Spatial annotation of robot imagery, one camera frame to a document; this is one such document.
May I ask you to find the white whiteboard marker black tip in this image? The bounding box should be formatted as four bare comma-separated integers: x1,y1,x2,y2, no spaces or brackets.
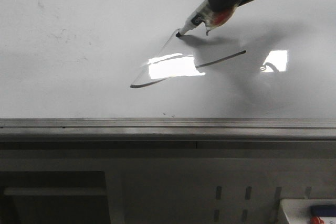
176,0,210,38

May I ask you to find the white whiteboard surface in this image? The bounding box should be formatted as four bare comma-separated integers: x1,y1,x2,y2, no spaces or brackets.
1,0,335,119

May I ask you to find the grey slotted metal panel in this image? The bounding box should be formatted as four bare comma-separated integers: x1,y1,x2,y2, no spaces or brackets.
105,158,335,223

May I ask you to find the aluminium whiteboard frame rail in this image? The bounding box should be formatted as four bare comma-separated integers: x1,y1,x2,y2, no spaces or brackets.
1,118,335,140

